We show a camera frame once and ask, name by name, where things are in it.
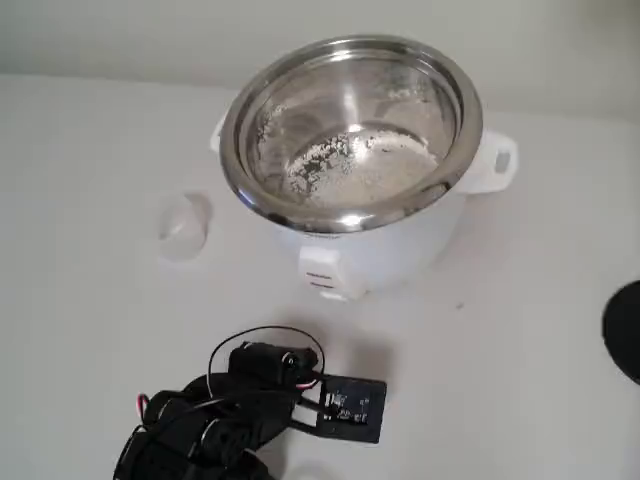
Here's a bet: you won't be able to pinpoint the white rice grains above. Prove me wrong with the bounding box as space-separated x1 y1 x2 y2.
287 132 436 209

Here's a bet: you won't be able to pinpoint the thin black cable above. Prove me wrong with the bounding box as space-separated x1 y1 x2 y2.
207 324 327 396

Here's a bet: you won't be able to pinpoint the steel inner pot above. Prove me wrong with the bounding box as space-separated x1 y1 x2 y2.
218 33 485 236

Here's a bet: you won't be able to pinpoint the translucent white plastic cup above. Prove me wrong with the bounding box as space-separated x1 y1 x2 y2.
155 192 214 264

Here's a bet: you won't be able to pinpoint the black round object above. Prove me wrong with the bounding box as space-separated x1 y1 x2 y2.
602 279 640 386

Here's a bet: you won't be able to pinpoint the black camera circuit board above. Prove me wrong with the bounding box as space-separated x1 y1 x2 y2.
317 372 389 445

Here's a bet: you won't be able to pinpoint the white rice cooker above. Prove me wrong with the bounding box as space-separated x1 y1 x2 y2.
209 112 519 301

